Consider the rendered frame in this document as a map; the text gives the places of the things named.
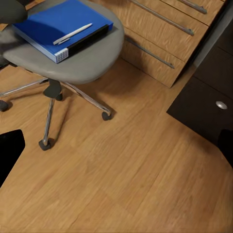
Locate swivel chair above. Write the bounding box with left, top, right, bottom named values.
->
left=0, top=0, right=124, bottom=150

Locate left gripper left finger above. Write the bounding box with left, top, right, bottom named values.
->
left=0, top=129, right=25, bottom=187

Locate pen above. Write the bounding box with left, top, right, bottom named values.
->
left=53, top=24, right=92, bottom=45

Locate folder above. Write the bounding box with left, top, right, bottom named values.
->
left=11, top=0, right=113, bottom=63

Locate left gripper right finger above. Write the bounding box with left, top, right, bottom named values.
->
left=217, top=129, right=233, bottom=168

